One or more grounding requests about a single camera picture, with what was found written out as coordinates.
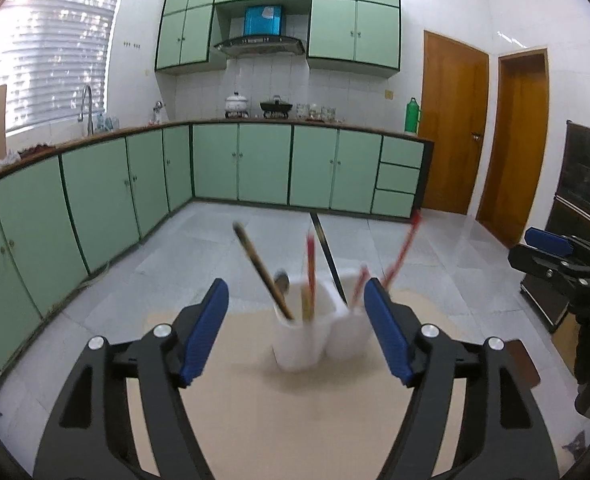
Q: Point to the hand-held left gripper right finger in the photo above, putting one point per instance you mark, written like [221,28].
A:
[385,330]

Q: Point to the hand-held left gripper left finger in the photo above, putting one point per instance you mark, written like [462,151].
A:
[207,330]

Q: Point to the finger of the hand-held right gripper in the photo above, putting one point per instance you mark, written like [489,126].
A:
[540,262]
[550,241]

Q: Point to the dark brown chopstick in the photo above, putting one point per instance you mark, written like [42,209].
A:
[261,267]

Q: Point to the white utensil holder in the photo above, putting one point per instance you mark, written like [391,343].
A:
[300,345]

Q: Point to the metal spoon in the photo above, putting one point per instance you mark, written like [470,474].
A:
[281,280]

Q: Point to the black chopstick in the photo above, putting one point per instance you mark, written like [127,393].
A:
[329,260]

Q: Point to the dark display cabinet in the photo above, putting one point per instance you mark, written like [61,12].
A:
[580,185]

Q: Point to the brown stool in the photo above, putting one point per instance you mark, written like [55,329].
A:
[522,360]

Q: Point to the dark crumpled wrapper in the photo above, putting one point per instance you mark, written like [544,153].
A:
[575,445]

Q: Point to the green base cabinets with countertop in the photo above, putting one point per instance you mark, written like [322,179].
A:
[100,200]

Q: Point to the green thermos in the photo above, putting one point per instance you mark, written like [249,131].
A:
[412,117]

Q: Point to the small white bottle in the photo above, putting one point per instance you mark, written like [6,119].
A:
[159,112]

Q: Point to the row of glass jars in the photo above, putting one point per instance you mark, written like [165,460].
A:
[320,112]

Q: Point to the white cooking pot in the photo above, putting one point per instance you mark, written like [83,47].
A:
[236,104]

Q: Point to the bottles beside sink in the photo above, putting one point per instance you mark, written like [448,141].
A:
[107,122]

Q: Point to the black wok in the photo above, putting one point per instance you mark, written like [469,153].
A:
[276,107]

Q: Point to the clutter on countertop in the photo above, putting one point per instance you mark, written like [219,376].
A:
[25,152]

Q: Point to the metal kitchen faucet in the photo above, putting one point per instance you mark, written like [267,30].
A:
[86,105]

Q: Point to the range hood with blue film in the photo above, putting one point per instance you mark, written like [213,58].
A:
[261,30]

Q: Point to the white window blinds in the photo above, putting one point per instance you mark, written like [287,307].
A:
[50,55]

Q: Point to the wooden door in frame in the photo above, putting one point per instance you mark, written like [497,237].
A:
[517,145]

